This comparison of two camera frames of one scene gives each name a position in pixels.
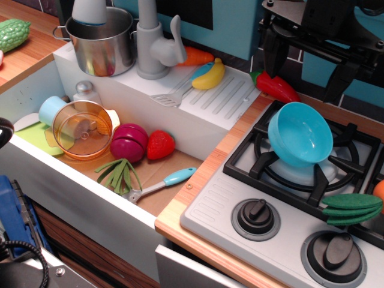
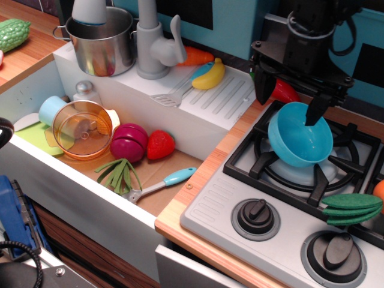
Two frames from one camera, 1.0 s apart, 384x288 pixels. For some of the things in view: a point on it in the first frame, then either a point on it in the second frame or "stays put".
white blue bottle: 92,12 stays put
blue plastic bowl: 299,135 stays put
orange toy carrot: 193,57 stays put
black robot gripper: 333,27 -> 307,63
